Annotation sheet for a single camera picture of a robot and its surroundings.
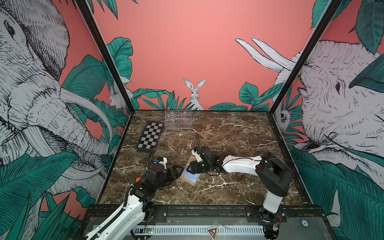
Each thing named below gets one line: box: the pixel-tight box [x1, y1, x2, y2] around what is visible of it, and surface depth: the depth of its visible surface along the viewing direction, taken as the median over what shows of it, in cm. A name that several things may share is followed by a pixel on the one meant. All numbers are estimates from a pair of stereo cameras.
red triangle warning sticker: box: [207, 227, 218, 240], surface depth 70 cm
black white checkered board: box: [136, 121, 165, 153], surface depth 103 cm
